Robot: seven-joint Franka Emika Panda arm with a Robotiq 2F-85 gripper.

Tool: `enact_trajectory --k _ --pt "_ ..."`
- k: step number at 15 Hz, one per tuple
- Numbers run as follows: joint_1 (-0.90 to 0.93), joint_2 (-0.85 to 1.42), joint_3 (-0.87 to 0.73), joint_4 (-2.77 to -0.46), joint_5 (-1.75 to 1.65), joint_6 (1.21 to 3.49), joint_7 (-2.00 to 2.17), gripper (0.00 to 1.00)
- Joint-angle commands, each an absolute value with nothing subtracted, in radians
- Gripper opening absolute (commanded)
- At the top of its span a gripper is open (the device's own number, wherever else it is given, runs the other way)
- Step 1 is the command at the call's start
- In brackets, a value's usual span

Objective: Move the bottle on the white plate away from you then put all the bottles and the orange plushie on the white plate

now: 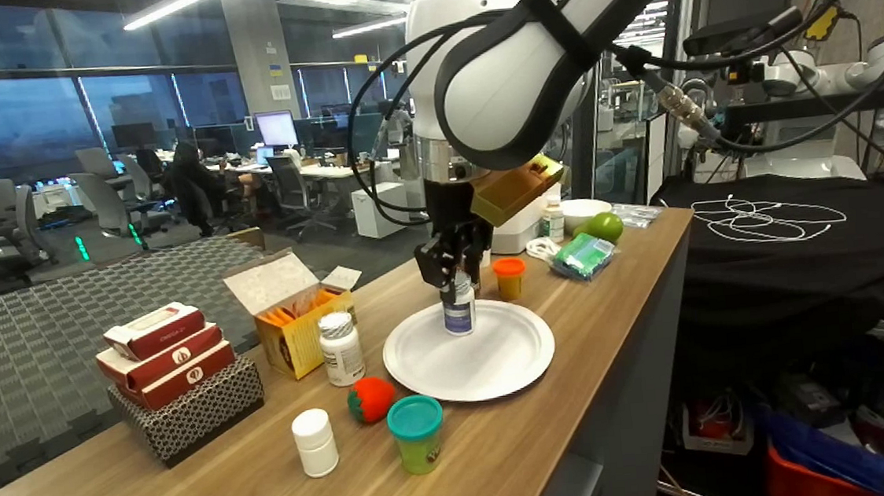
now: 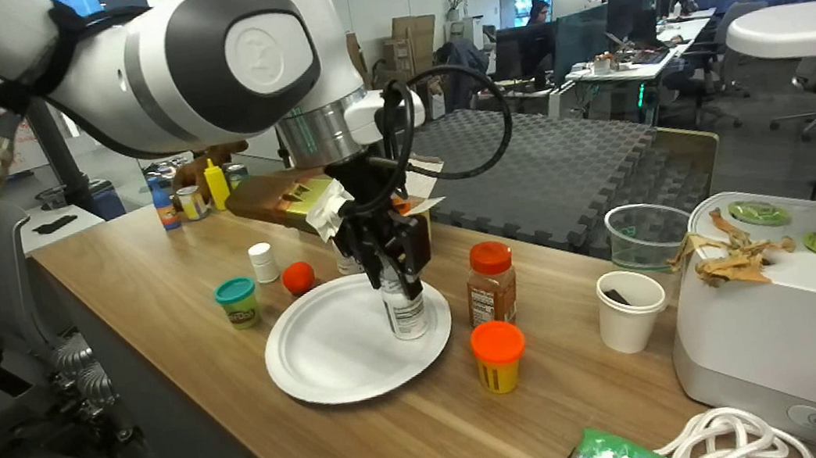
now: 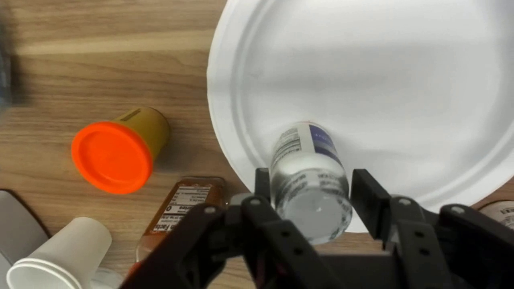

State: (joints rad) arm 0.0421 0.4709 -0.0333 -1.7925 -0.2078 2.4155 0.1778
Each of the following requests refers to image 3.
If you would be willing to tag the yellow bottle with orange lid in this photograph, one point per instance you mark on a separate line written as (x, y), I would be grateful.
(112, 156)

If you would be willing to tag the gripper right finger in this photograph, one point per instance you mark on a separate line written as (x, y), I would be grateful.
(417, 241)

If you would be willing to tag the clear bottle with blue label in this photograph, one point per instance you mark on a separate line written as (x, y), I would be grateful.
(309, 188)

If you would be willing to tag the stack of white paper cups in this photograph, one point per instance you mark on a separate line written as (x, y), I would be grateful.
(68, 249)

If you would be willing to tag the grey plastic object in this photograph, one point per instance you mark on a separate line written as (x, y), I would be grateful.
(18, 228)

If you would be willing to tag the white paper plate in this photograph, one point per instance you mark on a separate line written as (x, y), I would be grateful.
(381, 80)

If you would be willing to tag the brown bottle with white label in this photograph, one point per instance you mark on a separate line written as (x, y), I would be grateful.
(500, 212)

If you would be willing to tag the amber bottle with white label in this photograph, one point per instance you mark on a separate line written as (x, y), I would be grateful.
(184, 204)

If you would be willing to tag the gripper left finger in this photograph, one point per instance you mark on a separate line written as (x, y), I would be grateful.
(257, 228)

